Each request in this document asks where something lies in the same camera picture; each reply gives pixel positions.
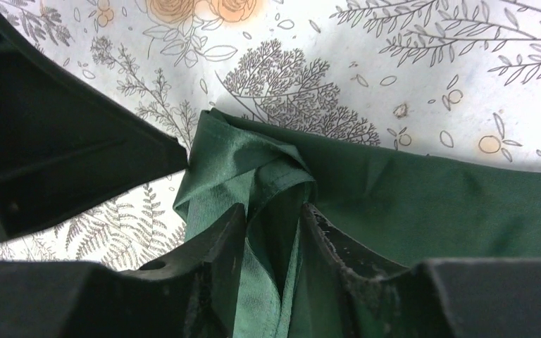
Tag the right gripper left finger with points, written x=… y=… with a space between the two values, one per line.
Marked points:
x=191 y=291

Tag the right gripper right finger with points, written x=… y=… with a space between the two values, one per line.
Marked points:
x=348 y=288

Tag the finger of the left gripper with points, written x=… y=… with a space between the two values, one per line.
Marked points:
x=65 y=147

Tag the dark green cloth napkin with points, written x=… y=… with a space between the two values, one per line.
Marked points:
x=469 y=235

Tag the floral patterned table mat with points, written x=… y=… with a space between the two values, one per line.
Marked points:
x=458 y=79

